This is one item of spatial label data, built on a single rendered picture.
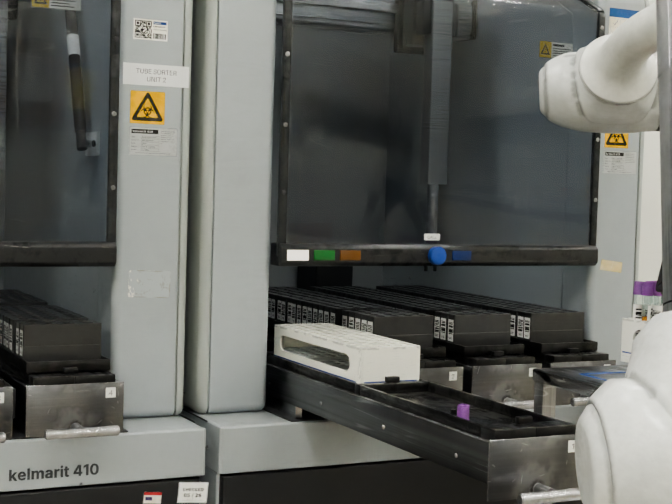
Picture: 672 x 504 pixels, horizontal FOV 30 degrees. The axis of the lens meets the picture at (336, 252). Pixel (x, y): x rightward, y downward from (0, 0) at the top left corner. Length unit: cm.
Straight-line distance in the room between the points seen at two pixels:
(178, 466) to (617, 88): 80
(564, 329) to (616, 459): 116
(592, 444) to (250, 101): 100
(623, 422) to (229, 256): 97
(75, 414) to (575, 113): 79
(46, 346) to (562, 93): 79
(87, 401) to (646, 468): 93
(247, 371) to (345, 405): 25
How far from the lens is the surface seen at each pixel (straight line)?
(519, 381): 207
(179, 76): 187
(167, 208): 186
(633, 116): 172
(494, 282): 249
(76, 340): 183
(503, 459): 145
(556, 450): 149
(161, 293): 187
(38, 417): 175
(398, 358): 176
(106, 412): 177
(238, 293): 191
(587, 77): 169
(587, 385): 182
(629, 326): 184
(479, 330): 211
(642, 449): 105
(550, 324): 219
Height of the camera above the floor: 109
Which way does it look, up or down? 3 degrees down
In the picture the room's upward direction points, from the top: 2 degrees clockwise
